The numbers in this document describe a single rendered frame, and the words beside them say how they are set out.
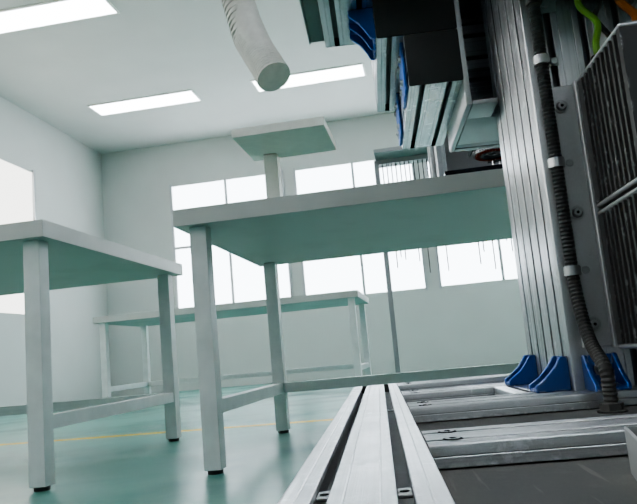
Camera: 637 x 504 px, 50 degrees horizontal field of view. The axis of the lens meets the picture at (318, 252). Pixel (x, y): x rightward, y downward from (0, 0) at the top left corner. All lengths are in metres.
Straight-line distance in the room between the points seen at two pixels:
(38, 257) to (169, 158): 7.46
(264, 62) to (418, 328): 5.79
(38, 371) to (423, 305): 6.81
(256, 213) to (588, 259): 1.17
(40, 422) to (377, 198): 1.12
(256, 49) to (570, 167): 2.42
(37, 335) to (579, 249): 1.55
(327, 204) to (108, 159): 8.09
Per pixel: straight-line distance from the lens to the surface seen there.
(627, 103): 0.84
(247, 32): 3.32
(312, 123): 2.66
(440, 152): 2.26
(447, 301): 8.50
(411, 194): 1.87
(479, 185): 1.88
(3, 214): 7.72
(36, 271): 2.10
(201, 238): 1.99
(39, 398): 2.07
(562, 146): 0.96
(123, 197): 9.62
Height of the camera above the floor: 0.30
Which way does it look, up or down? 9 degrees up
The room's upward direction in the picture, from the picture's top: 5 degrees counter-clockwise
